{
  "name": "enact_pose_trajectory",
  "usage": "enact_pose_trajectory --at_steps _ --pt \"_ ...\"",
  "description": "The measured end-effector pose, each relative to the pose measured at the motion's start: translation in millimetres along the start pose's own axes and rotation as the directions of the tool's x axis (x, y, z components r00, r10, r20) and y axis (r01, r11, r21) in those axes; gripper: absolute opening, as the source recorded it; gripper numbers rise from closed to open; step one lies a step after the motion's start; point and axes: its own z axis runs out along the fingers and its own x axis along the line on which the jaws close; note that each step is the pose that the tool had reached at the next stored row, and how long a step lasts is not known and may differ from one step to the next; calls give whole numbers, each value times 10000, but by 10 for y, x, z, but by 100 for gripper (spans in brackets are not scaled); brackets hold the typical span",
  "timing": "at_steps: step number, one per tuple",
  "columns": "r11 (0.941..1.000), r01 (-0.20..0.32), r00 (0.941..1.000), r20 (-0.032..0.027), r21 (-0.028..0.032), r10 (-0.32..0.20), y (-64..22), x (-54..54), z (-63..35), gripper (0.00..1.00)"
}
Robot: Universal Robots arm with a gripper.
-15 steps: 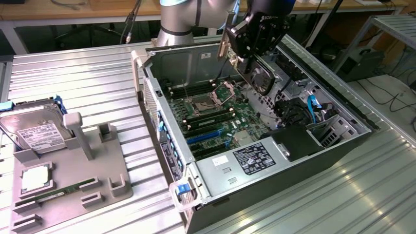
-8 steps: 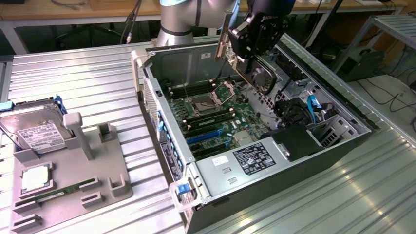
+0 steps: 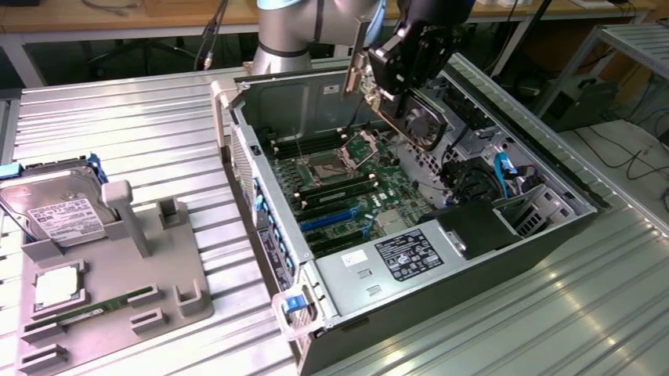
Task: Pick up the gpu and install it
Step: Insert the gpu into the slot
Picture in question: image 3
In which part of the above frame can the wooden desk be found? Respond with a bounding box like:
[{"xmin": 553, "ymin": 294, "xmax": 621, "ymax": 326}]
[{"xmin": 0, "ymin": 0, "xmax": 657, "ymax": 89}]

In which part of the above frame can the metal socket cover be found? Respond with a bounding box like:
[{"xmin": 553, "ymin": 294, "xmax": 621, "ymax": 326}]
[{"xmin": 339, "ymin": 131, "xmax": 383, "ymax": 168}]

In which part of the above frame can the perforated silver drive cage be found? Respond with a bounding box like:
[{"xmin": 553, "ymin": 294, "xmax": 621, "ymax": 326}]
[{"xmin": 397, "ymin": 88, "xmax": 471, "ymax": 186}]

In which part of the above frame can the blue SATA wire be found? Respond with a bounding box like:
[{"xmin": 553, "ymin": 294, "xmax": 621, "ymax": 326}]
[{"xmin": 493, "ymin": 152, "xmax": 517, "ymax": 201}]

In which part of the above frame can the silver chipset heatsink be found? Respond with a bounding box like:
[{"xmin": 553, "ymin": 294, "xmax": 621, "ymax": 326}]
[{"xmin": 374, "ymin": 211, "xmax": 414, "ymax": 233}]

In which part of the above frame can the black floor device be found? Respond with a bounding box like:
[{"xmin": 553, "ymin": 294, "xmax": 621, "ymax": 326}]
[{"xmin": 542, "ymin": 77, "xmax": 618, "ymax": 133}]

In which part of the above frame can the grey power supply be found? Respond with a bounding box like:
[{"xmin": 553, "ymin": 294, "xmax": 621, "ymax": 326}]
[{"xmin": 311, "ymin": 218, "xmax": 470, "ymax": 319}]

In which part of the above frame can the low-profile graphics card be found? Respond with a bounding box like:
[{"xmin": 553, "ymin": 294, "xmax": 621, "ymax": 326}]
[{"xmin": 343, "ymin": 18, "xmax": 451, "ymax": 153}]

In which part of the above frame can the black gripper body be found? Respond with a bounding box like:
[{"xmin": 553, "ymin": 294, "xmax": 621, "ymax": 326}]
[{"xmin": 394, "ymin": 0, "xmax": 474, "ymax": 28}]

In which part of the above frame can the green motherboard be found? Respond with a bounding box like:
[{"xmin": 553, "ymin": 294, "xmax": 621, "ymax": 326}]
[{"xmin": 263, "ymin": 125, "xmax": 435, "ymax": 258}]

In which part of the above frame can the silver hard disk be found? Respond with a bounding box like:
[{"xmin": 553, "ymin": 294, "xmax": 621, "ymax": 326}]
[{"xmin": 0, "ymin": 166, "xmax": 119, "ymax": 248}]

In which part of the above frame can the CPU socket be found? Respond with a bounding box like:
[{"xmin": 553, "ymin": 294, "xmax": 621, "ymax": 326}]
[{"xmin": 306, "ymin": 154, "xmax": 346, "ymax": 185}]

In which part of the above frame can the locking lever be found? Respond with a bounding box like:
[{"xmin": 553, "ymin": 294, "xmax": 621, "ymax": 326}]
[{"xmin": 291, "ymin": 127, "xmax": 310, "ymax": 164}]

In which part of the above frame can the blue expansion slot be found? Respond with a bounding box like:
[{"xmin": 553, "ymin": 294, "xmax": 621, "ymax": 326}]
[{"xmin": 301, "ymin": 209, "xmax": 358, "ymax": 233}]

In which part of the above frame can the CPU chip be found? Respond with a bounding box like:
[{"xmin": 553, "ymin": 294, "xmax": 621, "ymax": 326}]
[{"xmin": 34, "ymin": 268, "xmax": 83, "ymax": 309}]

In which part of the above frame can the silver disk bay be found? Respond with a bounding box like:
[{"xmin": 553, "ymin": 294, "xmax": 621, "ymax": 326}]
[{"xmin": 493, "ymin": 183, "xmax": 577, "ymax": 239}]

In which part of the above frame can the green RAM stick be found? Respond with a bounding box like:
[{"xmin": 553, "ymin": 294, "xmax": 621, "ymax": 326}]
[{"xmin": 24, "ymin": 287, "xmax": 152, "ymax": 331}]

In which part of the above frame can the thin cable with connector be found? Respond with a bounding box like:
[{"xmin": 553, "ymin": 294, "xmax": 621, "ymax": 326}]
[{"xmin": 195, "ymin": 0, "xmax": 232, "ymax": 72}]

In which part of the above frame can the open PC case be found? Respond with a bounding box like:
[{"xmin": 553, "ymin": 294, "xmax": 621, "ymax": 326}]
[{"xmin": 208, "ymin": 56, "xmax": 613, "ymax": 376}]

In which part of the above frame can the metal slat shelf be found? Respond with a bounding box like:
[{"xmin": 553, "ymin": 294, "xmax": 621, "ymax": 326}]
[{"xmin": 532, "ymin": 22, "xmax": 669, "ymax": 118}]

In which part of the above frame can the grey parts rack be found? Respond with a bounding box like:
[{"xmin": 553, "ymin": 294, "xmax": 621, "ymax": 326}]
[{"xmin": 15, "ymin": 179, "xmax": 215, "ymax": 373}]

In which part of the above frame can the black plastic shroud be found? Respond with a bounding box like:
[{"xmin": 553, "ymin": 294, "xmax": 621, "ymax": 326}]
[{"xmin": 435, "ymin": 199, "xmax": 524, "ymax": 262}]

